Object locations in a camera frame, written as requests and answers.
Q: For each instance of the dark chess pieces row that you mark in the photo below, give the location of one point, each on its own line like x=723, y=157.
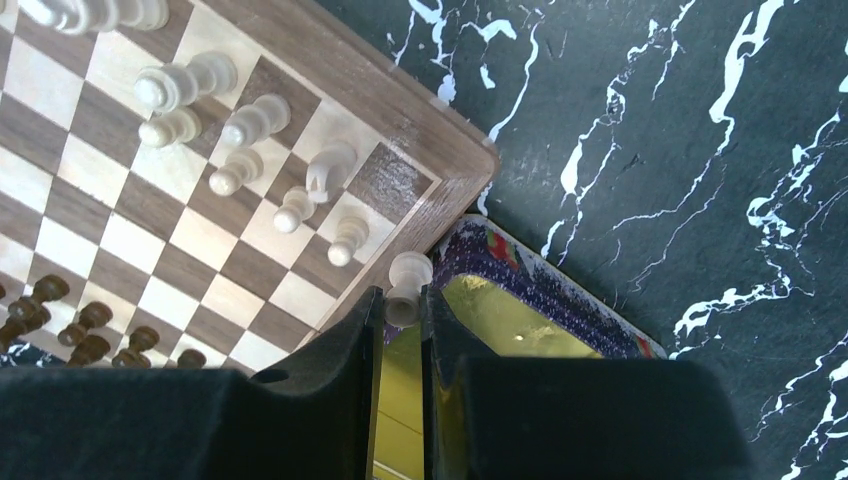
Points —
x=88, y=326

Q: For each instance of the gold tin with white pieces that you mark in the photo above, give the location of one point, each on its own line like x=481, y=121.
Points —
x=517, y=304

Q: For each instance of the wooden chess board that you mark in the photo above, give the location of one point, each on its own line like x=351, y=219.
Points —
x=199, y=170

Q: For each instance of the white king chess piece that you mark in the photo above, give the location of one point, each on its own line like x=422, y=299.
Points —
x=78, y=17

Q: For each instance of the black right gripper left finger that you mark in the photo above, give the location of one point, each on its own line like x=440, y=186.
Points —
x=309, y=416

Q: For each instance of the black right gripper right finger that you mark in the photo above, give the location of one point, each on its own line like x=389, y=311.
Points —
x=488, y=416

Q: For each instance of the white rook chess piece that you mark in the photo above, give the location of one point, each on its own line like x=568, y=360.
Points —
x=409, y=272

